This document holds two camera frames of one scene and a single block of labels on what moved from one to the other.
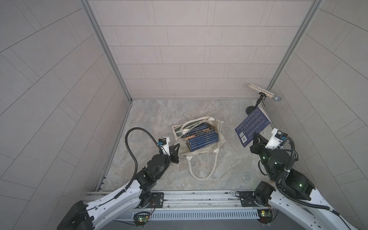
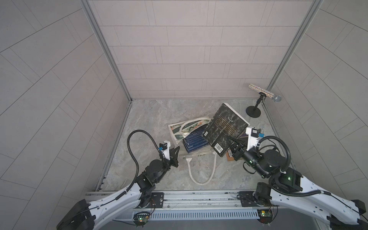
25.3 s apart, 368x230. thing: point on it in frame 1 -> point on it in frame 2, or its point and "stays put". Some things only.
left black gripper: [173, 156] stays put
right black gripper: [259, 144] -> [237, 151]
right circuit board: [266, 216] stays put
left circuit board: [141, 218] stays put
